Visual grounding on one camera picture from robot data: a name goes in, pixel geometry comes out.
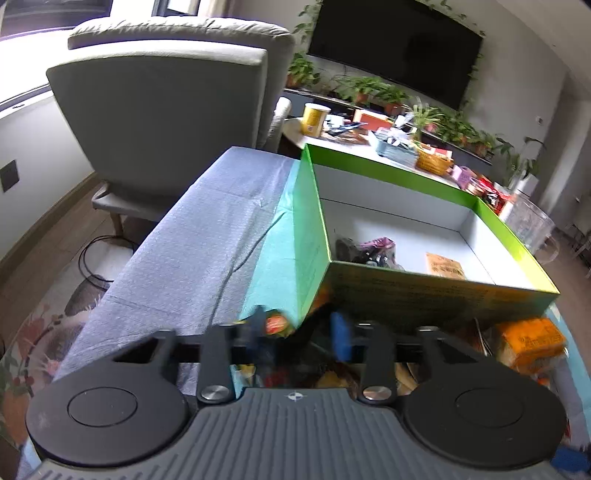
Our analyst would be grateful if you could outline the yellow snack packet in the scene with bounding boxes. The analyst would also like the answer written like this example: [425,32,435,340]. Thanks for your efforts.
[314,362,363,393]

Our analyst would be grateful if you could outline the row of potted plants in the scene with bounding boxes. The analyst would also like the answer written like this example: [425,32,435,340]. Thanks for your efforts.
[286,53,499,158]

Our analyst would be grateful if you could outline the grey blue cloth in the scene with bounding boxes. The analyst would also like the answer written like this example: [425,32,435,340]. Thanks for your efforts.
[53,146,303,398]

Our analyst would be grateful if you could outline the spider plant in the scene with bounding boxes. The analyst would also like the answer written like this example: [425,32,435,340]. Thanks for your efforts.
[406,104,446,134]

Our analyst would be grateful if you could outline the black floor cable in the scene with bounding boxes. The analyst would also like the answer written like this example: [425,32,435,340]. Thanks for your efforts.
[78,235,136,291]

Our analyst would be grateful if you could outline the red snack packet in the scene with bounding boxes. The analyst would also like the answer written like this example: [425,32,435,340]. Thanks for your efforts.
[262,311,295,339]

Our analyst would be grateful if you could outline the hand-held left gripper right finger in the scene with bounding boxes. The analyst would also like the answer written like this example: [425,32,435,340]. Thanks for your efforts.
[330,311,482,404]

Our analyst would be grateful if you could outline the clear plastic container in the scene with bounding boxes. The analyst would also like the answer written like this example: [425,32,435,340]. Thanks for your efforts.
[505,194,557,257]

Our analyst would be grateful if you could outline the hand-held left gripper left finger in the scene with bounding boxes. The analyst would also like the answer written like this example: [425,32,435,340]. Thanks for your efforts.
[113,307,279,406]

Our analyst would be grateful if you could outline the purple snack packet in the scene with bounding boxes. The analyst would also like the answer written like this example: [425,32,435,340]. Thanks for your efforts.
[360,236,404,271]

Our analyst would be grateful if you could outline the orange box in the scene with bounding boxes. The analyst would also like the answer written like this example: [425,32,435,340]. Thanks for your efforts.
[353,108,394,136]

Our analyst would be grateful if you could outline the tall plant in white pot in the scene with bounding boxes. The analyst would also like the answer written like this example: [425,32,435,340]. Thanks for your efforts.
[496,135,548,195]

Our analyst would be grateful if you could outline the dark snack packet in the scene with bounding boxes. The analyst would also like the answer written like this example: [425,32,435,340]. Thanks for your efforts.
[335,237,365,265]

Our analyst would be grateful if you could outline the brown paper packet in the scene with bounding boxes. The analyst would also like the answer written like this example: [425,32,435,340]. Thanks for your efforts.
[425,251,466,280]

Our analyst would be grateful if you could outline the yellow canister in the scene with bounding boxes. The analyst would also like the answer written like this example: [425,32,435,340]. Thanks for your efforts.
[301,103,332,137]

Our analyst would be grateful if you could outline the blue tray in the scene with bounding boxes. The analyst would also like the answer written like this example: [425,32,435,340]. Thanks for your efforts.
[368,130,420,167]

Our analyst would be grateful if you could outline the green cardboard box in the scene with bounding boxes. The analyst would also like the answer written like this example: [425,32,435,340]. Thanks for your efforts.
[238,143,561,341]

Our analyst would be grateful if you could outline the black television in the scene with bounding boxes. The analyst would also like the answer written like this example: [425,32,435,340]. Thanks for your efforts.
[307,0,485,112]

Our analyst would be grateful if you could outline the wicker basket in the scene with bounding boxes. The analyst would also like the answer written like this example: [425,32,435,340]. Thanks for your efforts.
[416,144,455,176]

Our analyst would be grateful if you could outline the pile of red snack bags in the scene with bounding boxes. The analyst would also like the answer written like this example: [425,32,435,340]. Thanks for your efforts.
[466,175,514,216]

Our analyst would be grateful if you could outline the window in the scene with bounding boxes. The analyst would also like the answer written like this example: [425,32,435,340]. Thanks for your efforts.
[0,0,214,38]

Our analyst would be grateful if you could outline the dark wall socket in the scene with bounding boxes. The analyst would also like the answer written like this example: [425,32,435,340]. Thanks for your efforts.
[0,159,19,193]

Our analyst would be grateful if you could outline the grey armchair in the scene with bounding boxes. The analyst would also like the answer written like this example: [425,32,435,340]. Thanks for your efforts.
[45,17,296,237]

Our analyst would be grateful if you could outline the floral rug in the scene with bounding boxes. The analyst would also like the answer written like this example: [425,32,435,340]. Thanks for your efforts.
[0,272,118,480]

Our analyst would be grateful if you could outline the orange bread pack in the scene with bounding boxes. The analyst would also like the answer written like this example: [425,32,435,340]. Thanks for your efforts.
[489,318,570,376]

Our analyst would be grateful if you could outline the dark television console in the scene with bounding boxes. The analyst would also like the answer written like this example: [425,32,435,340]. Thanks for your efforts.
[283,87,496,163]

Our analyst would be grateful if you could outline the white round coffee table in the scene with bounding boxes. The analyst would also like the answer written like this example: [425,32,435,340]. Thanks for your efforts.
[281,117,462,185]

